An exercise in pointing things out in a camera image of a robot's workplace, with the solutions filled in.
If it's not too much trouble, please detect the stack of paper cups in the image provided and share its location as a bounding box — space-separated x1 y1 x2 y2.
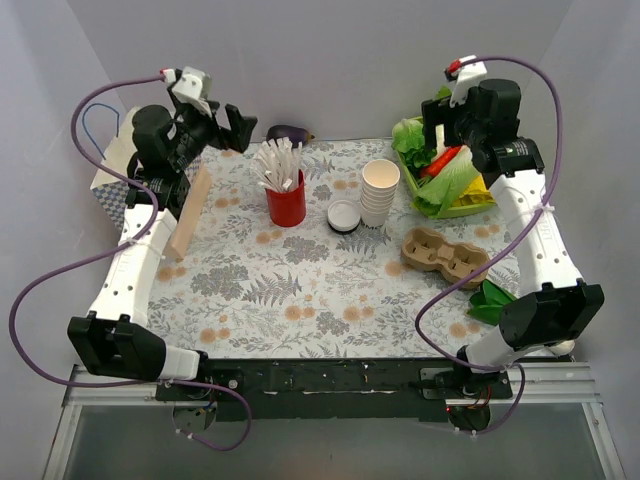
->
360 159 401 228

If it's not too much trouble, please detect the toy bok choy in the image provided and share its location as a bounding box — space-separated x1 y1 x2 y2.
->
467 279 516 326

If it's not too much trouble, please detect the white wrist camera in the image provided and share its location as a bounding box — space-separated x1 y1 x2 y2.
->
444 55 487 108
171 67 212 117

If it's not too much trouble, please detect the toy red chili pepper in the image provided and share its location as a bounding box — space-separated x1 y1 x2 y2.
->
420 146 461 178

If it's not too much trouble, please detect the aluminium rail frame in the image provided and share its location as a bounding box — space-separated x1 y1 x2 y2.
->
45 359 625 479

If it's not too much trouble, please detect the green plastic basket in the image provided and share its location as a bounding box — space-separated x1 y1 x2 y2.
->
397 116 499 220

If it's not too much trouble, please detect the purple cable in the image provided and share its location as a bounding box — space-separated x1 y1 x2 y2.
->
8 72 253 452
414 54 560 436

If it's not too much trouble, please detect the red straw holder cup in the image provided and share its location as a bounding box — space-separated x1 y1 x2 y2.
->
265 171 306 228

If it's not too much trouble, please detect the white wrapped straws bundle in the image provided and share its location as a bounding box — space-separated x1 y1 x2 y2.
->
252 137 303 194

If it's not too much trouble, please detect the floral table mat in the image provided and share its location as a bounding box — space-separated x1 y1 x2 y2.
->
148 139 511 358

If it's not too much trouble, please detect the stack of white lids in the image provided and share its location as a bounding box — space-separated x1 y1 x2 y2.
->
327 200 361 234

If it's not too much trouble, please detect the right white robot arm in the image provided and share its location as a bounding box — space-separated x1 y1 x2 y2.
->
421 79 604 398

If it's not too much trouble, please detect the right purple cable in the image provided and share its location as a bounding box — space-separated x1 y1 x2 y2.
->
414 54 560 436

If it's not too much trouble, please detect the toy green lettuce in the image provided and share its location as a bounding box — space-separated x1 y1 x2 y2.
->
392 119 436 172

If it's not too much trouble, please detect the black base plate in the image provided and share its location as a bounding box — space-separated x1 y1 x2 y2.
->
155 358 512 422

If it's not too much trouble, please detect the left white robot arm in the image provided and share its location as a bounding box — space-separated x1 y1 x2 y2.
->
67 102 257 400

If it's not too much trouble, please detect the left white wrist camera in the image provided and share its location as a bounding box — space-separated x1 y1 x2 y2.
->
171 67 212 117

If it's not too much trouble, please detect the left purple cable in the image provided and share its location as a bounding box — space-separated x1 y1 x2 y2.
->
8 72 253 452

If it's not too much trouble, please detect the toy yellow leaf vegetable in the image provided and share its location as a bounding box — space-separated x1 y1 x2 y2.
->
452 175 495 207

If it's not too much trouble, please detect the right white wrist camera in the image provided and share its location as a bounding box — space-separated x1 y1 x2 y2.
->
444 55 487 108

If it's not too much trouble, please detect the purple toy eggplant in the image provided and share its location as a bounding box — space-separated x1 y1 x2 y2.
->
266 124 315 145

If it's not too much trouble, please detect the cardboard cup carrier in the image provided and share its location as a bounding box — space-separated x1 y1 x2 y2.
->
401 227 490 284

